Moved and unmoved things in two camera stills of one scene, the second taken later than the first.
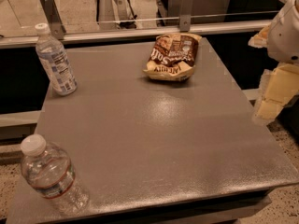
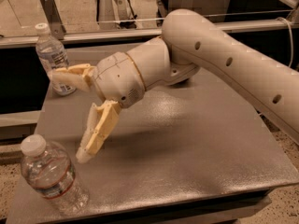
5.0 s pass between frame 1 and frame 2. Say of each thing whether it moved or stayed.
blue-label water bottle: stayed
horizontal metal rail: stayed
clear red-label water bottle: stayed
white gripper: moved
